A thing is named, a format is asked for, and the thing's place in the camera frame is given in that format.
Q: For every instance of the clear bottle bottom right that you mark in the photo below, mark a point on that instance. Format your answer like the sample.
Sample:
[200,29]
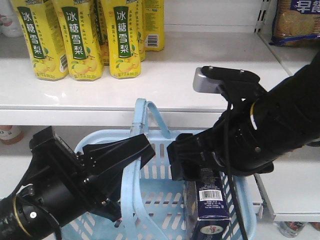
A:
[291,229]

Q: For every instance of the light blue plastic basket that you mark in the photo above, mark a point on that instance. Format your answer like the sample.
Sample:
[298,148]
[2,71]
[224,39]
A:
[152,203]

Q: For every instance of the yellow pear drink bottle left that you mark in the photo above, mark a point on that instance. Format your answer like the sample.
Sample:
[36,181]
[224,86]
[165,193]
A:
[43,37]

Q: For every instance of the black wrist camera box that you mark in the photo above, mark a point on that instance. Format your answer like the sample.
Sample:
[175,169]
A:
[42,137]

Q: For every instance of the yellow pear drink bottle rear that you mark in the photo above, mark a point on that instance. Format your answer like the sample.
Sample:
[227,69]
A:
[154,25]

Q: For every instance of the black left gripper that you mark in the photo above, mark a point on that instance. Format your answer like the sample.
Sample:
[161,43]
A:
[60,185]

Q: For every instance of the dark blue Chocofello cookie box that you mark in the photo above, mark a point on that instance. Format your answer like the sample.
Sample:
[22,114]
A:
[206,213]

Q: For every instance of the blue biscuit package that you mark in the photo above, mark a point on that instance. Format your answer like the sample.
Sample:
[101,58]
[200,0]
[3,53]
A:
[296,23]

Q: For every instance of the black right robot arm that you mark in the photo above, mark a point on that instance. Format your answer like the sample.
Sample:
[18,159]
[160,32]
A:
[296,101]

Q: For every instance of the white upper shelf board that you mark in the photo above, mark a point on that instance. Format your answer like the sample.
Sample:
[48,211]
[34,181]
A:
[166,79]

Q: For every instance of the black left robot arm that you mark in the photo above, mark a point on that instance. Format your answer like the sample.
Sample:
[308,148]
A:
[11,229]

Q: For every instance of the yellow pear drink bottle middle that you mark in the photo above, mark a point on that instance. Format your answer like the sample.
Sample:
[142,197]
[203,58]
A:
[82,48]

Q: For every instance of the white bottle far left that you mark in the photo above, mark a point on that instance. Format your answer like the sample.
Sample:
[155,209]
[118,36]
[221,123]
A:
[9,22]

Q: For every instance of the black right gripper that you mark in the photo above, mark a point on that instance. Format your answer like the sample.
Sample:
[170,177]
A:
[239,141]

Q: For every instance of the yellow pear drink bottle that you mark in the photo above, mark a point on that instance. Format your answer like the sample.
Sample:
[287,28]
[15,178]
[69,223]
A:
[43,37]
[82,48]
[122,33]
[154,25]

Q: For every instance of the yellow pear drink bottle right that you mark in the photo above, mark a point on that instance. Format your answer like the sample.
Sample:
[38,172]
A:
[122,33]

